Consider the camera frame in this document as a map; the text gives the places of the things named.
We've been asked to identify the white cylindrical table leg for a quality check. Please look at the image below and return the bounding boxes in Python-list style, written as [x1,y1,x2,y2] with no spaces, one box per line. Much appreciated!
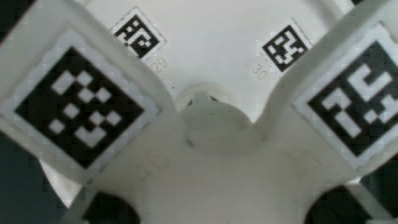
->
[175,83,252,153]

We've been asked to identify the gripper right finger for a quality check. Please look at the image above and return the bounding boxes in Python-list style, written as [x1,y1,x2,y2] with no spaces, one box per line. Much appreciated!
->
[300,181,398,224]

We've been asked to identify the white round table top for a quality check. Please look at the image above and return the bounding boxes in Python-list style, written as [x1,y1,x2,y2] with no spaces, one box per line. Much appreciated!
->
[33,0,369,208]

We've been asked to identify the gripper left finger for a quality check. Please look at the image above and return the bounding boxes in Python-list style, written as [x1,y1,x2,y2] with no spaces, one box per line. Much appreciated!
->
[58,188,143,224]

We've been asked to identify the white cross-shaped table base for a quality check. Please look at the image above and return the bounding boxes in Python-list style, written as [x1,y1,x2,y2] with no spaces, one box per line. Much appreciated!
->
[0,0,398,224]

